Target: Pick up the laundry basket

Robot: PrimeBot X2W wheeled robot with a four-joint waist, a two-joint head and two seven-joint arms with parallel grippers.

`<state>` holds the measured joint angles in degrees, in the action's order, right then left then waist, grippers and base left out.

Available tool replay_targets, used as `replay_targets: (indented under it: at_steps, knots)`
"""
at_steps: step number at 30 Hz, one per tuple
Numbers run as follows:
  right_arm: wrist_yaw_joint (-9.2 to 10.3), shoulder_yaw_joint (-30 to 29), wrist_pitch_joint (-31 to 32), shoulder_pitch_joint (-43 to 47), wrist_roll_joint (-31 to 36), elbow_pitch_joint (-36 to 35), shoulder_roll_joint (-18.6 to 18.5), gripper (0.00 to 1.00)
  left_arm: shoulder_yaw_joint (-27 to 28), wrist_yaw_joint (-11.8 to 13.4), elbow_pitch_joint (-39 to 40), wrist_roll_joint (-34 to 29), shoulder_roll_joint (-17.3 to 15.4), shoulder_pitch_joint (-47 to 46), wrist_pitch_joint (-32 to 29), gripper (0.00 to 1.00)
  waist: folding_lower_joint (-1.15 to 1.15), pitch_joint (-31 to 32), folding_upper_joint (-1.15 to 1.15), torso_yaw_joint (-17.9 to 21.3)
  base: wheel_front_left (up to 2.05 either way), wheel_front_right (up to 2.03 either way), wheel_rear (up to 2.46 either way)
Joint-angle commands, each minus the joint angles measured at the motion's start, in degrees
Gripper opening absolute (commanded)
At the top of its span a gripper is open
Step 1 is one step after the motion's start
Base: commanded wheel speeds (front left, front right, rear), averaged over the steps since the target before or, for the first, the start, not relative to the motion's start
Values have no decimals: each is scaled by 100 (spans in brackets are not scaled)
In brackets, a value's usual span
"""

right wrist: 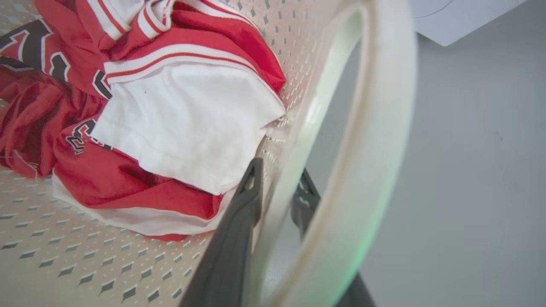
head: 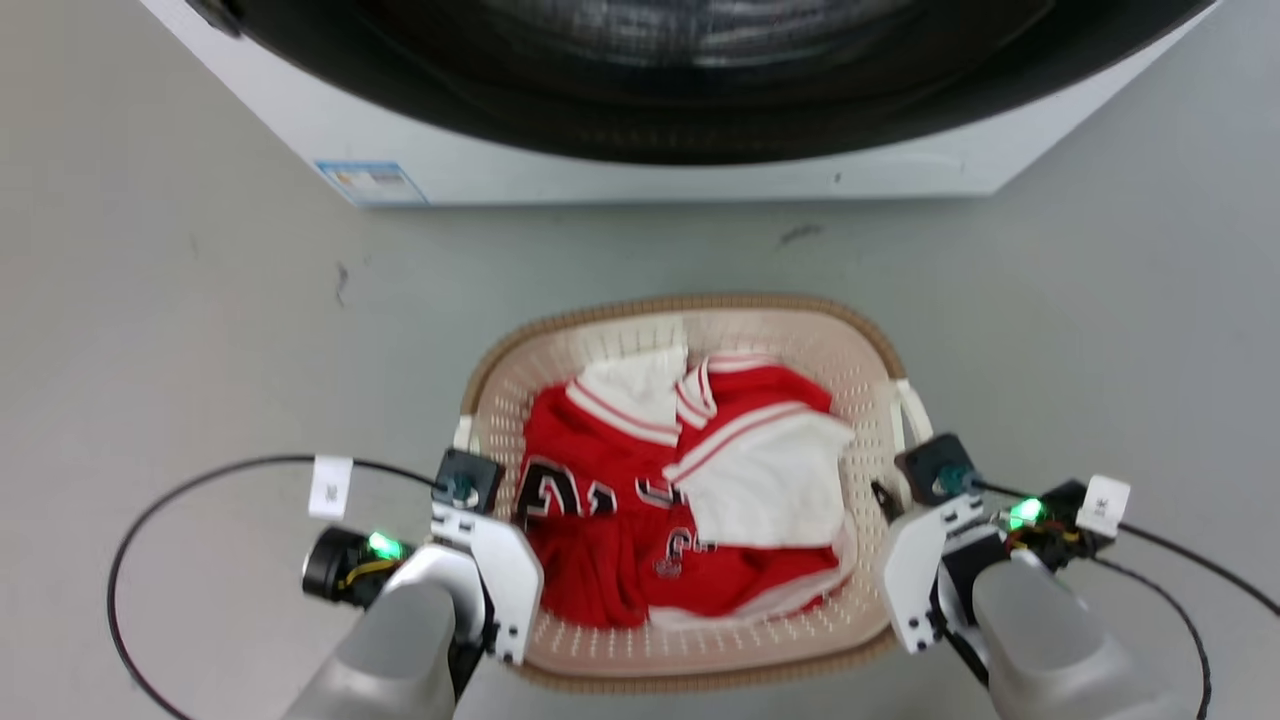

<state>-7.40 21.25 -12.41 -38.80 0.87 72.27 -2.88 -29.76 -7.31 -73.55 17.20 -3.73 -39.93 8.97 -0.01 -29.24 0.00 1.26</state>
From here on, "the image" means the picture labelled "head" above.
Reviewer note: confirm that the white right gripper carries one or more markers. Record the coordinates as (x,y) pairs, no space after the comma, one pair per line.
(912,580)

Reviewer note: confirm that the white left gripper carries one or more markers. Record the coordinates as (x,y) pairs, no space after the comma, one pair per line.
(505,580)

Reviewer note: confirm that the beige perforated plastic laundry basket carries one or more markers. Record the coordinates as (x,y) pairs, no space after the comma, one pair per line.
(700,650)

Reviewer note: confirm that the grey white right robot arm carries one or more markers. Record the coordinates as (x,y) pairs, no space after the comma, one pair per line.
(1050,640)

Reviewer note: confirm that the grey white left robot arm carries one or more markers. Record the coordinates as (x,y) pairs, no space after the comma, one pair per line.
(400,640)

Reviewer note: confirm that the red jersey with black lettering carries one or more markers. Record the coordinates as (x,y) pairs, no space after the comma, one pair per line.
(590,560)

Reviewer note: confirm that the white garment with red stripes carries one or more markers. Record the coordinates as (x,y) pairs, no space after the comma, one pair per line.
(770,480)

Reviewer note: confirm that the white washing machine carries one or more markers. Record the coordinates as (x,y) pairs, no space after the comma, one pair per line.
(640,175)

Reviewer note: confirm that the blue white energy label sticker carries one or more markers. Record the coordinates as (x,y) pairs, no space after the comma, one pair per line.
(372,183)

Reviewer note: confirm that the black washing machine door gasket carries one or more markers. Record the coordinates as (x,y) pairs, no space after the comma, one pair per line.
(640,130)

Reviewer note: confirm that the steel washing machine drum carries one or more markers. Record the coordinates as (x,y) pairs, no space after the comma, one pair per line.
(700,25)

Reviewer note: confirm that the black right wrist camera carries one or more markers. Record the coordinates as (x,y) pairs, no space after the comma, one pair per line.
(937,468)

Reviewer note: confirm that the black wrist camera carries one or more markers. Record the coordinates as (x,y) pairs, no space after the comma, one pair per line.
(467,482)
(937,468)

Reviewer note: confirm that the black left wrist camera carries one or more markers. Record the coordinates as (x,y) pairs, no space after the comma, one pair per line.
(467,482)

